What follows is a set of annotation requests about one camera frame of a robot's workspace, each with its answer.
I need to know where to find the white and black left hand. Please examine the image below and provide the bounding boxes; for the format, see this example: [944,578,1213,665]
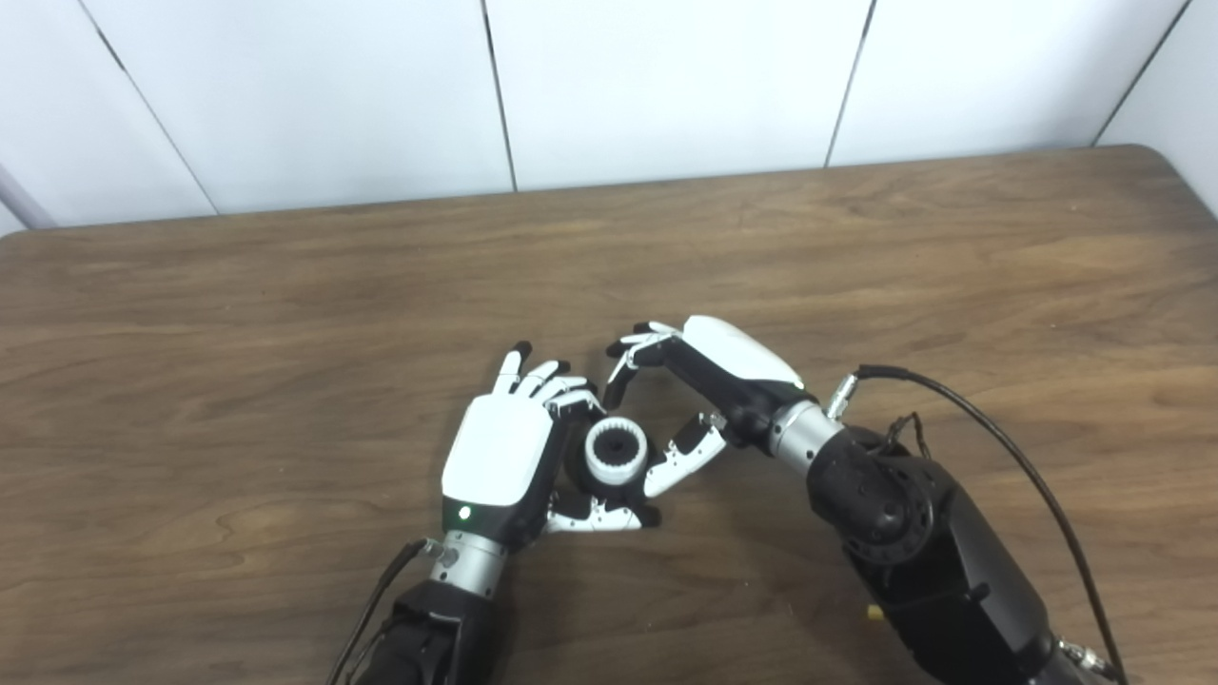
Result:
[442,342,662,553]

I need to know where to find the white and black right hand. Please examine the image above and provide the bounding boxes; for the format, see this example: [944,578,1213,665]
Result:
[605,315,808,499]

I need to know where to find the round black part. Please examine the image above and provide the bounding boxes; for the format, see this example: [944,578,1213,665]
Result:
[563,417,658,505]

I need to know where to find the white ring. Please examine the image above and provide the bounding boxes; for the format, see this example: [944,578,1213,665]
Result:
[583,417,650,487]

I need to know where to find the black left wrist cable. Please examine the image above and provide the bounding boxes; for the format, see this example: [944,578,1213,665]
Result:
[325,538,446,685]

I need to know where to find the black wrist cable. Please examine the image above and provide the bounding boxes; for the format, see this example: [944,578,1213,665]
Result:
[325,538,446,685]
[826,364,1129,681]

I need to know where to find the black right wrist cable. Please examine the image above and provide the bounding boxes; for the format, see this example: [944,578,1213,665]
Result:
[826,364,1129,681]

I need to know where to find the thin black right arm wire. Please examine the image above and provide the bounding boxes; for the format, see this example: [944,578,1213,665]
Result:
[880,411,932,460]

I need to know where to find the grey wall corner post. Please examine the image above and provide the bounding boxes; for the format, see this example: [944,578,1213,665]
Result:
[0,162,58,229]

